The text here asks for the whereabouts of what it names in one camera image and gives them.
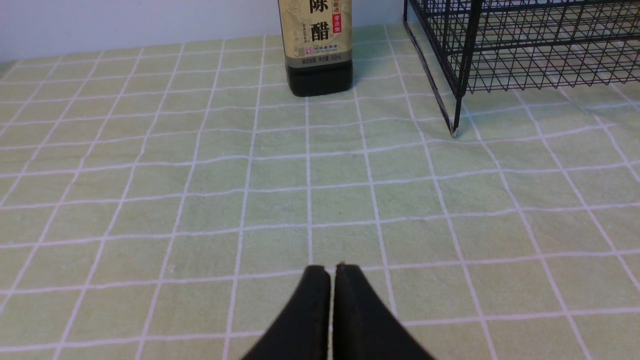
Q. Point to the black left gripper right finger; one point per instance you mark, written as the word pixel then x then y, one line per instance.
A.
pixel 363 327

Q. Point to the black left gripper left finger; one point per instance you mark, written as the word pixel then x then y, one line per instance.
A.
pixel 301 330

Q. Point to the dark vinegar bottle beige label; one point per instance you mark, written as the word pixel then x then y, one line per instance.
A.
pixel 317 39

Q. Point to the green checked tablecloth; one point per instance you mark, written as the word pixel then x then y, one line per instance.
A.
pixel 162 203

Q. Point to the black wire shelf rack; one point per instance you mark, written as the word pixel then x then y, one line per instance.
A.
pixel 466 46

